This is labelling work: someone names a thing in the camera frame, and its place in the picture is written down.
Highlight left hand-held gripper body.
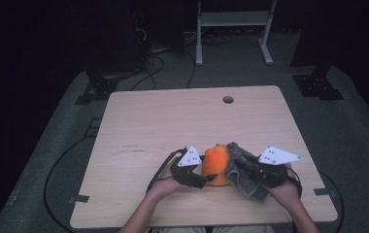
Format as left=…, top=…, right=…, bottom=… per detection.
left=169, top=145, right=208, bottom=190

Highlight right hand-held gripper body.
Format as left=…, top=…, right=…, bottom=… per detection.
left=252, top=146, right=304, bottom=189

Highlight orange round fruit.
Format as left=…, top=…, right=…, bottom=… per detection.
left=201, top=144, right=231, bottom=187

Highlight grey fluffy cloth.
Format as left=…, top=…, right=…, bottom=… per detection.
left=224, top=141, right=270, bottom=202

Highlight person's left hand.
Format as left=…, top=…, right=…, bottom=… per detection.
left=146, top=166, right=183, bottom=202

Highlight person's right hand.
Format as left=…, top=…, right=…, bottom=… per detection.
left=267, top=162, right=303, bottom=211

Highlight black stand base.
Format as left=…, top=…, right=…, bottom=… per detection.
left=75, top=69, right=142, bottom=106
left=292, top=64, right=346, bottom=101

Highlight white metal stand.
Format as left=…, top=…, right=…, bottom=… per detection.
left=195, top=0, right=278, bottom=67

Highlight dark equipment cabinet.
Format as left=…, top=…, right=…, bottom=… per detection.
left=84, top=0, right=150, bottom=77

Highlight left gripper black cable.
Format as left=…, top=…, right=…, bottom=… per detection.
left=146, top=147, right=188, bottom=194

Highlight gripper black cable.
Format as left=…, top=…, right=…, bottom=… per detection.
left=146, top=147, right=188, bottom=194
left=284, top=174, right=303, bottom=233

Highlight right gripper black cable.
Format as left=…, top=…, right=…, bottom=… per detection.
left=284, top=174, right=303, bottom=233

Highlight thin black floor cable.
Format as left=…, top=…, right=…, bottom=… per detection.
left=185, top=50, right=197, bottom=89

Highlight looped black floor cable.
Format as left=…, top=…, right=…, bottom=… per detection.
left=130, top=53, right=166, bottom=91

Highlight long black floor cable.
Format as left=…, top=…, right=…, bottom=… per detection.
left=43, top=135, right=101, bottom=233

